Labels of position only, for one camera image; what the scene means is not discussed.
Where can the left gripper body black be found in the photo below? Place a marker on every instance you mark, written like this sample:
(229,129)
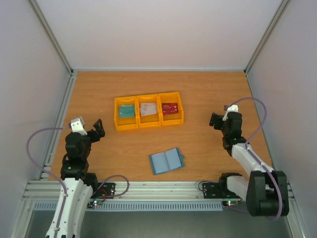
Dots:
(96,137)

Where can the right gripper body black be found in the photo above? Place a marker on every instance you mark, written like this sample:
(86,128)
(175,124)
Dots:
(218,120)

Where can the blue leather card holder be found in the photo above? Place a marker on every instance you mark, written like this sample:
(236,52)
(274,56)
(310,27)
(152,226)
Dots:
(165,162)

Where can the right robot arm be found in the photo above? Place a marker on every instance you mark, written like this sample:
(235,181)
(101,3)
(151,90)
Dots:
(266,191)

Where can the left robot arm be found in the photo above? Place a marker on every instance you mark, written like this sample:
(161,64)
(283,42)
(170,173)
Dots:
(78,185)

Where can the teal card in bin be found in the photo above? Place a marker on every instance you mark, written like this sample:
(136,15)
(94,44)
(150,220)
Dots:
(126,111)

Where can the red card in bin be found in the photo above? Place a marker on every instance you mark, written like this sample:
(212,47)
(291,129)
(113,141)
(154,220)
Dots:
(169,108)

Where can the white card in bin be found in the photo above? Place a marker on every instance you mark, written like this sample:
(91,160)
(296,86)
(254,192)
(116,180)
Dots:
(147,109)

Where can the yellow bin left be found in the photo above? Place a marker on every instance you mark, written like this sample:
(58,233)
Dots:
(122,124)

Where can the yellow bin middle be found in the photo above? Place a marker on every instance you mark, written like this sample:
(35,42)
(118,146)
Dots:
(152,120)

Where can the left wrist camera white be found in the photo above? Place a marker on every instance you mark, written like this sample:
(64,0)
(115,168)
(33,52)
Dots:
(78,126)

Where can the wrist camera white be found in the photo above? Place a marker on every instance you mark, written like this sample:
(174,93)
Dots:
(228,109)
(78,126)

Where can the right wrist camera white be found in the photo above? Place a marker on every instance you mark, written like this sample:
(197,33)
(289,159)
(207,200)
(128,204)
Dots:
(228,109)

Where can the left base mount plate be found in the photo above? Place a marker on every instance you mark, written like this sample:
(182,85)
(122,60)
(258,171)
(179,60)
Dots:
(106,191)

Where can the base mount plate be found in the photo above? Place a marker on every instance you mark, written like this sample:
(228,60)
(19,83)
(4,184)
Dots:
(215,190)
(106,191)

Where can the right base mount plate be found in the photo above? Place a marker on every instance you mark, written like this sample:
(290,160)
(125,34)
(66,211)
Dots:
(215,190)

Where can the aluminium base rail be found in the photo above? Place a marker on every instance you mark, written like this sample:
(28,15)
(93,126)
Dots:
(37,190)

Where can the slotted cable duct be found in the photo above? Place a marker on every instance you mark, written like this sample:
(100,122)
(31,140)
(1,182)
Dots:
(130,206)

